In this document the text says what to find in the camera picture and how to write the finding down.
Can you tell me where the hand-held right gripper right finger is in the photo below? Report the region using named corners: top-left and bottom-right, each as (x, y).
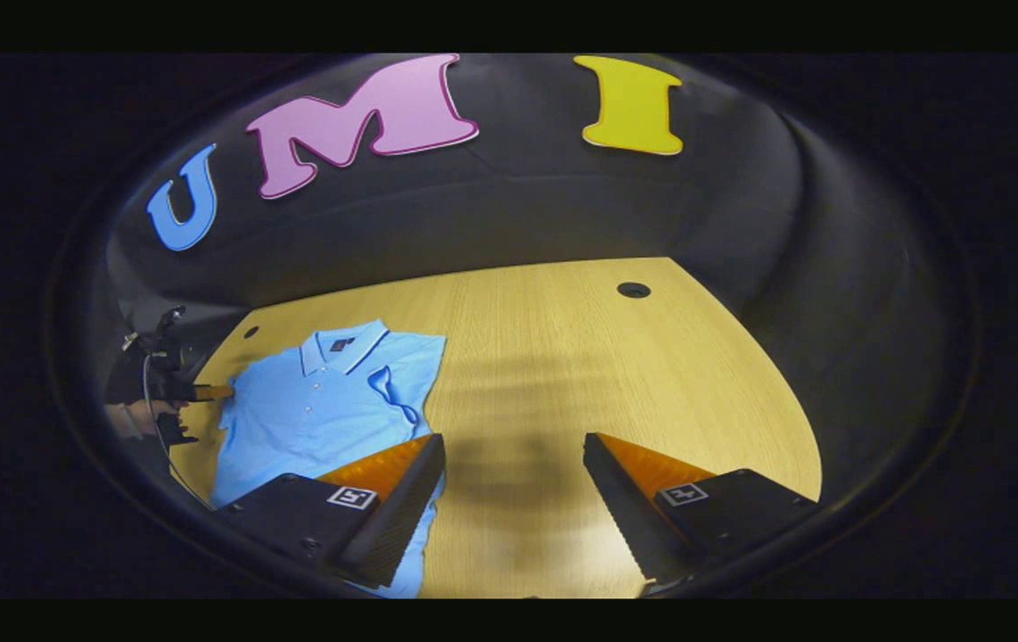
top-left (583, 432), bottom-right (822, 594)

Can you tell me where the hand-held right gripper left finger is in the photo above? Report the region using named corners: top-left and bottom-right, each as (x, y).
top-left (213, 433), bottom-right (447, 589)

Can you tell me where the light blue T-shirt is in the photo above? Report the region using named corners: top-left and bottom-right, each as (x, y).
top-left (210, 319), bottom-right (447, 598)

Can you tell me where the thin grey gripper cable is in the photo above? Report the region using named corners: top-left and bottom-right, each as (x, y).
top-left (142, 352), bottom-right (214, 511)

